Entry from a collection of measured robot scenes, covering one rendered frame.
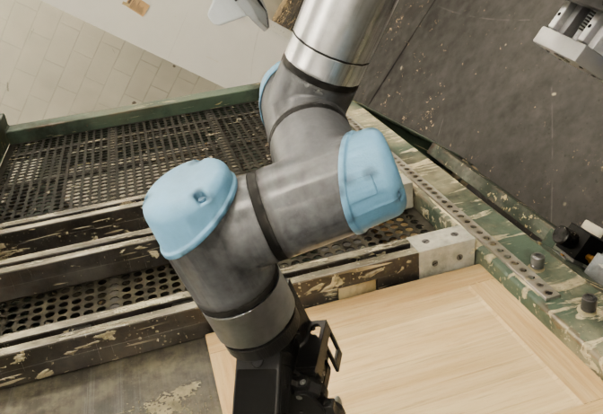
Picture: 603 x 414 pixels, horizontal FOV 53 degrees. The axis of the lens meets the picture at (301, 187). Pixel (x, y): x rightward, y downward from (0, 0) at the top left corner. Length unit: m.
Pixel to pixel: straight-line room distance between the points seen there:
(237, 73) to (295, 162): 4.51
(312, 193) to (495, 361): 0.68
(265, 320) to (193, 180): 0.13
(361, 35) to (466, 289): 0.78
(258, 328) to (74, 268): 0.94
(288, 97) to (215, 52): 4.36
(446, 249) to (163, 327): 0.57
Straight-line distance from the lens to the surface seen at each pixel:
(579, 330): 1.10
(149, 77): 6.40
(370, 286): 1.22
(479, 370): 1.05
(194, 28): 4.83
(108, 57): 6.35
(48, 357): 1.18
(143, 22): 4.81
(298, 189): 0.44
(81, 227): 1.58
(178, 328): 1.16
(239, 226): 0.45
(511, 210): 2.31
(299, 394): 0.57
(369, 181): 0.44
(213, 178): 0.44
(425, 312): 1.16
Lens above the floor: 1.77
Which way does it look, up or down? 25 degrees down
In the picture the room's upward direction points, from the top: 67 degrees counter-clockwise
